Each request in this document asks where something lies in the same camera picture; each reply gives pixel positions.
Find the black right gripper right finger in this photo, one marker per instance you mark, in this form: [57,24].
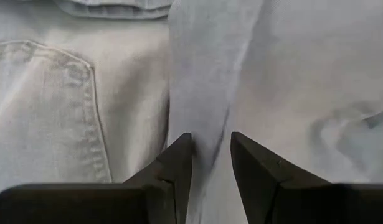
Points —
[303,205]

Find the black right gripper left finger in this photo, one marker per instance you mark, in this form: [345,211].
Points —
[85,205]

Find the pale blue denim garment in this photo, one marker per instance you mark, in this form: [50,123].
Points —
[210,77]

